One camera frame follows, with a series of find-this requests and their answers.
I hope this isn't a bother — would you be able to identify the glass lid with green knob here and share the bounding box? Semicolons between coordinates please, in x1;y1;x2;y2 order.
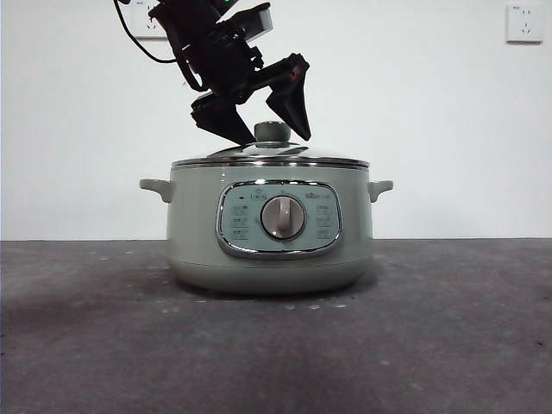
171;121;371;170

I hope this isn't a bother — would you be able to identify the sage green electric pot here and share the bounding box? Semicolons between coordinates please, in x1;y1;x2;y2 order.
139;166;395;297

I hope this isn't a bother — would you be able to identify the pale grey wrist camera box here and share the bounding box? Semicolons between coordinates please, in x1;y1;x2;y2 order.
217;3;273;42

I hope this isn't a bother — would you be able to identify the white wall socket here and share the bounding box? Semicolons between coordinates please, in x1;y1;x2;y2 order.
505;3;544;45
132;0;170;41

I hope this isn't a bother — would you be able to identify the black cable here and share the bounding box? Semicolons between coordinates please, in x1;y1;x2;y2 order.
113;0;180;65

